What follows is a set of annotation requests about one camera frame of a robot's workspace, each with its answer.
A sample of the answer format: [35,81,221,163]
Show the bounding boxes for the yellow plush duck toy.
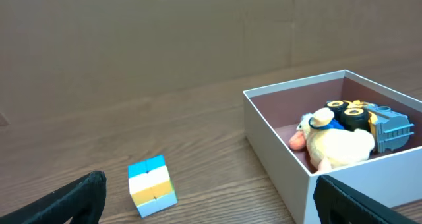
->
[288,107,375,172]

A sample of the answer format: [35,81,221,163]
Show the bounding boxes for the multicolour puzzle cube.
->
[127,155,178,218]

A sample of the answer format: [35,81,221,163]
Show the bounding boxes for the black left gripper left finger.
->
[1,171,107,224]

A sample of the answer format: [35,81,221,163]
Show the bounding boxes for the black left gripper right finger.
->
[313,175,417,224]

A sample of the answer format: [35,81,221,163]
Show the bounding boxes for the grey and yellow toy truck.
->
[325,100,414,153]

